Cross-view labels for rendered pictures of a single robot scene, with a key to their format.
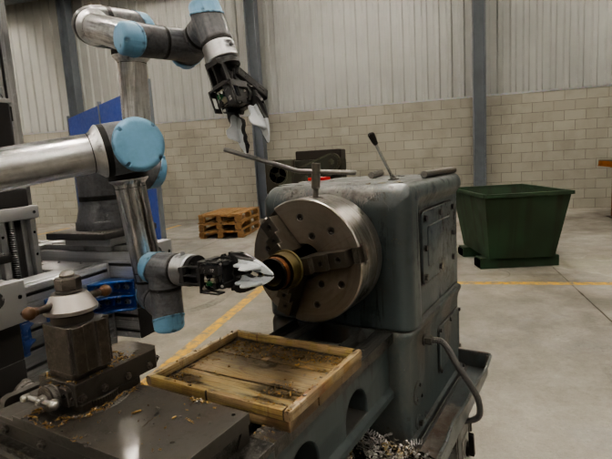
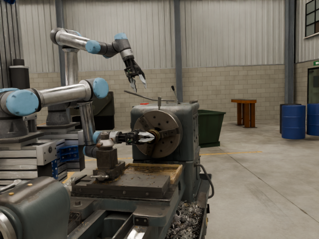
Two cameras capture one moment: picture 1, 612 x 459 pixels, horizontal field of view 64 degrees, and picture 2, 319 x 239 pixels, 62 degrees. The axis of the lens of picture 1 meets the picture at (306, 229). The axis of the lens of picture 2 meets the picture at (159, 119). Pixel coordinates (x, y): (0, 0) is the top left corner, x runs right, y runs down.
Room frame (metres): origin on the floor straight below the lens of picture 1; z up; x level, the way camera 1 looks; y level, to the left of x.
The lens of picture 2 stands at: (-0.45, 0.48, 1.34)
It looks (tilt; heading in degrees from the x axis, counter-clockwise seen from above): 6 degrees down; 343
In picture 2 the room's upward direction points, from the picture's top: 2 degrees counter-clockwise
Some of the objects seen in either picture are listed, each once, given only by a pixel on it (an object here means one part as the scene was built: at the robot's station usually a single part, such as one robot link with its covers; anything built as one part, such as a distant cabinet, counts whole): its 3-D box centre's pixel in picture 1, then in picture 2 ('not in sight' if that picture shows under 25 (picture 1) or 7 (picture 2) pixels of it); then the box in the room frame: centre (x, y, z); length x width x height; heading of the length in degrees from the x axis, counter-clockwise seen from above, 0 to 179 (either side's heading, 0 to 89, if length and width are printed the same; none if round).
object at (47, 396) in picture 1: (96, 378); (109, 171); (0.77, 0.36, 0.99); 0.20 x 0.10 x 0.05; 149
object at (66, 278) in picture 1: (67, 280); (104, 135); (0.74, 0.37, 1.17); 0.04 x 0.04 x 0.03
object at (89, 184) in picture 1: (98, 172); (57, 99); (1.48, 0.61, 1.33); 0.13 x 0.12 x 0.14; 131
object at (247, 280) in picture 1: (250, 282); (145, 140); (1.01, 0.12, 1.08); 0.09 x 0.06 x 0.03; 59
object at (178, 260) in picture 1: (187, 268); (115, 137); (1.11, 0.28, 1.10); 0.08 x 0.05 x 0.08; 149
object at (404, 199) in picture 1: (370, 239); (168, 128); (1.59, -0.21, 1.06); 0.59 x 0.48 x 0.39; 149
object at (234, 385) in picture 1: (258, 370); (147, 173); (1.01, 0.12, 0.89); 0.36 x 0.30 x 0.04; 59
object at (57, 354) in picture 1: (80, 340); (107, 156); (0.74, 0.37, 1.07); 0.07 x 0.07 x 0.10; 59
